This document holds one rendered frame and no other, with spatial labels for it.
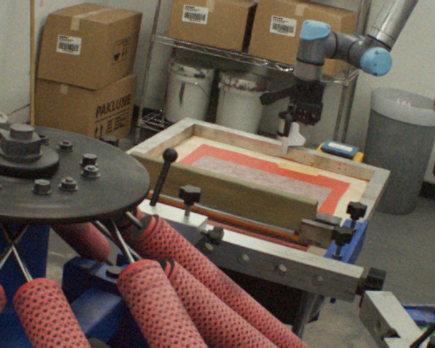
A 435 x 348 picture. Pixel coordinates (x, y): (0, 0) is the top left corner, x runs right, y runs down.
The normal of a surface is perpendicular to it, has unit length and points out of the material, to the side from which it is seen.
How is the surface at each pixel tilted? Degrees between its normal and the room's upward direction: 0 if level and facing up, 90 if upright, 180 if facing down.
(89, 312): 0
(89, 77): 90
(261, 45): 91
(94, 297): 0
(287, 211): 90
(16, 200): 0
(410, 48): 90
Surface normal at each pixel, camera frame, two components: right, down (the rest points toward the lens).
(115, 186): 0.17, -0.93
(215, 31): -0.21, 0.30
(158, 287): 0.35, -0.61
